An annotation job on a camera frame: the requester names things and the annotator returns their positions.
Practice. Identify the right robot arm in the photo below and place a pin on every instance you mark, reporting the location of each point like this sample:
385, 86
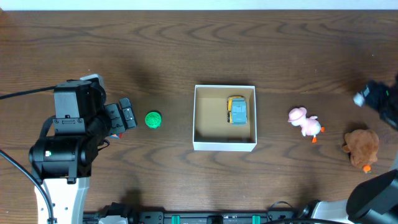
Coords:
375, 200

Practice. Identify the pink duck toy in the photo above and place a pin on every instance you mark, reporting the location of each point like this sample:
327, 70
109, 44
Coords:
310, 126

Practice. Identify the white cardboard box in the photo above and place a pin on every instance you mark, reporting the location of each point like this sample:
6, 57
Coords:
211, 129

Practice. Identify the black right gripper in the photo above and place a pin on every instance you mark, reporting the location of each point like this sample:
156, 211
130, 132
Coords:
372, 96

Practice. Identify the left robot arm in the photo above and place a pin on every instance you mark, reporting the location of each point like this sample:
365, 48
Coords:
70, 141

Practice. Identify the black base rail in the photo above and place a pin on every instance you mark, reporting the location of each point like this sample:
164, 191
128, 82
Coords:
121, 213

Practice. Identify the colourful puzzle cube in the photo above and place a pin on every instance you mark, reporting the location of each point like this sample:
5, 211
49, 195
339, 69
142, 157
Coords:
116, 136

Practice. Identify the yellow grey toy truck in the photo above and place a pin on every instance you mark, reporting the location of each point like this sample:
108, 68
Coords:
237, 110

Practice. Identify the brown plush toy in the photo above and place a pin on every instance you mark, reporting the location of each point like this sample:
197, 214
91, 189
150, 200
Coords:
362, 145

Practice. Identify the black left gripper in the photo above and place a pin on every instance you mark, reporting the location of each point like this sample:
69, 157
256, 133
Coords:
115, 117

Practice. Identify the green round spinner toy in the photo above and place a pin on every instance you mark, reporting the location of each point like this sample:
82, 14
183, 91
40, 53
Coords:
153, 119

